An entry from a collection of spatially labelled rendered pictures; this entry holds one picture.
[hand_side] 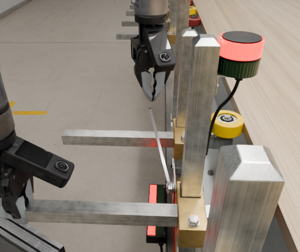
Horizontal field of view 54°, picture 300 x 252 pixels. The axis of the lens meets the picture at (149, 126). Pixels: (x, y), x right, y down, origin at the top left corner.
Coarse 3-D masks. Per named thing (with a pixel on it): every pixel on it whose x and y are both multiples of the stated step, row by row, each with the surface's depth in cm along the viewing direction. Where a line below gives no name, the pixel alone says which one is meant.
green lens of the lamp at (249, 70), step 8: (224, 64) 40; (232, 64) 39; (240, 64) 39; (248, 64) 39; (256, 64) 39; (224, 72) 40; (232, 72) 40; (240, 72) 39; (248, 72) 39; (256, 72) 40
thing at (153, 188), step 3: (150, 186) 80; (153, 186) 80; (156, 186) 80; (150, 189) 79; (153, 189) 79; (156, 189) 79; (150, 192) 78; (153, 192) 78; (150, 195) 77; (153, 195) 77; (150, 198) 76; (153, 198) 76; (150, 201) 76; (153, 201) 76; (150, 228) 69; (153, 228) 69; (150, 231) 68; (153, 231) 68; (147, 234) 68; (150, 234) 67; (153, 234) 67
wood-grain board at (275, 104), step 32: (224, 0) 196; (256, 0) 196; (288, 0) 196; (256, 32) 134; (288, 32) 134; (288, 64) 101; (256, 96) 82; (288, 96) 82; (256, 128) 68; (288, 128) 68; (288, 160) 59; (288, 192) 52; (288, 224) 46
